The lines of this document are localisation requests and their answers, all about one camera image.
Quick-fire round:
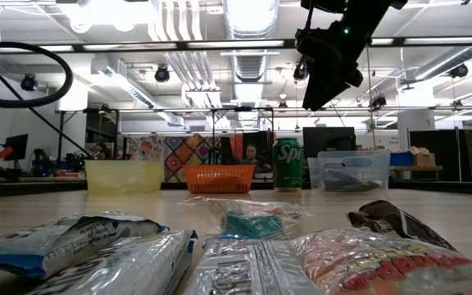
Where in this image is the white blue Hershey's bar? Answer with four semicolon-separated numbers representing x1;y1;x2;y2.
0;210;171;281
182;237;324;295
26;229;199;295

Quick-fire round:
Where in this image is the orange curtain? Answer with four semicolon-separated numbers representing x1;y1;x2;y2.
229;131;244;166

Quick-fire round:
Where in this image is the floral fabric panel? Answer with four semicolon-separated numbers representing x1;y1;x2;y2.
127;134;166;162

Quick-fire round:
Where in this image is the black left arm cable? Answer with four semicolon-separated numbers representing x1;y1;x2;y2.
0;40;75;110

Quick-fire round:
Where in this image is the black partition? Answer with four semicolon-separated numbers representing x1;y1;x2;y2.
408;129;463;183

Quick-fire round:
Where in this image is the person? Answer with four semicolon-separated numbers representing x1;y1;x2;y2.
92;142;112;161
239;143;272;174

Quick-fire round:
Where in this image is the black aluminium rig frame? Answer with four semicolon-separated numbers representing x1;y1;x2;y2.
0;37;472;198

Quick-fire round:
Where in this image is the large black screen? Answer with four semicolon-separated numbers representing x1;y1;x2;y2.
302;126;357;160

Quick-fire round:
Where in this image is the small black monitor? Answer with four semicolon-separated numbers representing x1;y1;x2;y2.
2;133;30;162

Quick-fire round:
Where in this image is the orange plastic basket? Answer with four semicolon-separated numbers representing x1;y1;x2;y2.
184;164;257;195

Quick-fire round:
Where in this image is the cardboard box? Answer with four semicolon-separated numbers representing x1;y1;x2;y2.
410;146;438;170

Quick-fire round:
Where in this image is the silver ceiling duct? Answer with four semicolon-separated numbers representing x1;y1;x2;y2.
222;0;280;132

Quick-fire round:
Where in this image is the wooden shelf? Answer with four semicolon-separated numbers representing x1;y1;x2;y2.
391;164;444;182

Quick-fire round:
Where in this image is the red Ring Pop gummy packet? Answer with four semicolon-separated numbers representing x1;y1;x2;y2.
290;228;472;295

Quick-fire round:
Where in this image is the teal gummy candy packet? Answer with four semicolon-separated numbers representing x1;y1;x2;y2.
178;195;315;243

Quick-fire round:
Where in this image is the green Sprite can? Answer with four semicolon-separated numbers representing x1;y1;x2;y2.
272;137;304;191

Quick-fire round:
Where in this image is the blue storage bin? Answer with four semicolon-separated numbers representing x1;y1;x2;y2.
390;152;415;167

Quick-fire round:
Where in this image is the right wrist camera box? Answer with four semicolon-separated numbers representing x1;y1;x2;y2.
294;27;344;69

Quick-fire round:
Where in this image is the black ceiling camera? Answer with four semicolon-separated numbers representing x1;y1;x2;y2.
293;61;309;82
19;73;39;93
448;62;470;79
154;65;171;84

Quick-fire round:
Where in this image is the colourful patchwork panel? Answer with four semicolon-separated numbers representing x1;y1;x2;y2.
163;133;223;184

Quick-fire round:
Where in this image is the yellow plastic basket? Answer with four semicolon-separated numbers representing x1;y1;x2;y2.
84;159;166;195

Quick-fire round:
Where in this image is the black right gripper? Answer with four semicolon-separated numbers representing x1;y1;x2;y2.
302;24;370;111

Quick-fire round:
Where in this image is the clear plastic bin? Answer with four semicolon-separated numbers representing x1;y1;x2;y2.
306;150;393;193

